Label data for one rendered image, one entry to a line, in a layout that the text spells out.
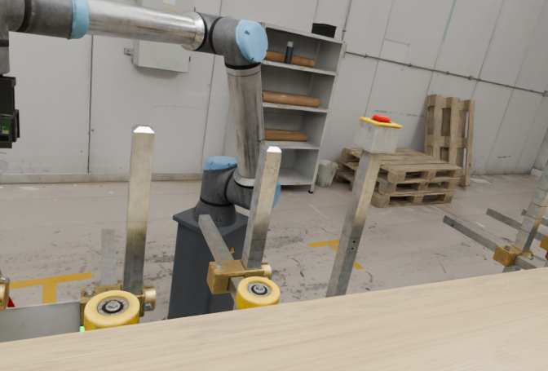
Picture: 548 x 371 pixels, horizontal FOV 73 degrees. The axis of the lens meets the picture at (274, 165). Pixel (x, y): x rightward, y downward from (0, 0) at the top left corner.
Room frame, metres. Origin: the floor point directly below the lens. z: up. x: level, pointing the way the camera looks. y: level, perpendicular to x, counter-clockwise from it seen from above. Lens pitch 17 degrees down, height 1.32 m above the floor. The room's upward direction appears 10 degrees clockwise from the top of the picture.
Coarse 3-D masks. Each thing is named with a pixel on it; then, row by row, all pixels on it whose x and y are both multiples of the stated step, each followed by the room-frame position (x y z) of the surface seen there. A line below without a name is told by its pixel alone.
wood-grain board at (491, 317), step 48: (432, 288) 0.72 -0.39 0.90; (480, 288) 0.75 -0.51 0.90; (528, 288) 0.80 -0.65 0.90; (48, 336) 0.41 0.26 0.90; (96, 336) 0.42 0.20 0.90; (144, 336) 0.44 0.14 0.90; (192, 336) 0.46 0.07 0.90; (240, 336) 0.47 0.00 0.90; (288, 336) 0.49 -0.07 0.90; (336, 336) 0.51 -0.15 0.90; (384, 336) 0.53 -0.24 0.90; (432, 336) 0.56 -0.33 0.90; (480, 336) 0.58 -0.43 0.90; (528, 336) 0.61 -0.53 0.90
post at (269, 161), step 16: (272, 144) 0.74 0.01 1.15; (272, 160) 0.72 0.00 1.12; (256, 176) 0.74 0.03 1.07; (272, 176) 0.72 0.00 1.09; (256, 192) 0.73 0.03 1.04; (272, 192) 0.72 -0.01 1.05; (256, 208) 0.71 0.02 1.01; (256, 224) 0.71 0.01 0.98; (256, 240) 0.72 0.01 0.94; (256, 256) 0.72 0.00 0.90
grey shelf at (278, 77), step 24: (264, 24) 3.22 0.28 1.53; (312, 48) 4.02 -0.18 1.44; (336, 48) 3.78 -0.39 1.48; (264, 72) 3.75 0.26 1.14; (288, 72) 3.90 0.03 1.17; (312, 72) 4.04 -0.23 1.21; (336, 72) 3.67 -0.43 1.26; (312, 96) 3.97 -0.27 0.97; (264, 120) 3.80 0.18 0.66; (288, 120) 3.95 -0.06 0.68; (312, 120) 3.90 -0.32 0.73; (288, 144) 3.50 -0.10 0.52; (312, 144) 3.70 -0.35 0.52; (288, 168) 3.99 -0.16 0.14; (312, 168) 3.76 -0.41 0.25; (312, 192) 3.68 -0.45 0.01
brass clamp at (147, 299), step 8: (96, 288) 0.61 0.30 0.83; (104, 288) 0.61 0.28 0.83; (112, 288) 0.62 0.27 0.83; (120, 288) 0.62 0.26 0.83; (144, 288) 0.64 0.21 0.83; (152, 288) 0.64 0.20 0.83; (136, 296) 0.61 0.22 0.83; (144, 296) 0.61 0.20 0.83; (152, 296) 0.62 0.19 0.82; (80, 304) 0.56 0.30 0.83; (144, 304) 0.61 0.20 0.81; (152, 304) 0.62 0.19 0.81; (80, 312) 0.56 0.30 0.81; (80, 320) 0.56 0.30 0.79
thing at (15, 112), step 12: (0, 84) 0.58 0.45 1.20; (12, 84) 0.59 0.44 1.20; (0, 96) 0.58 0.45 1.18; (12, 96) 0.60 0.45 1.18; (0, 108) 0.58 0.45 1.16; (12, 108) 0.59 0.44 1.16; (0, 120) 0.57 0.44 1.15; (12, 120) 0.61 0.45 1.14; (0, 132) 0.57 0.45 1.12; (12, 132) 0.61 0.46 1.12; (0, 144) 0.57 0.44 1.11
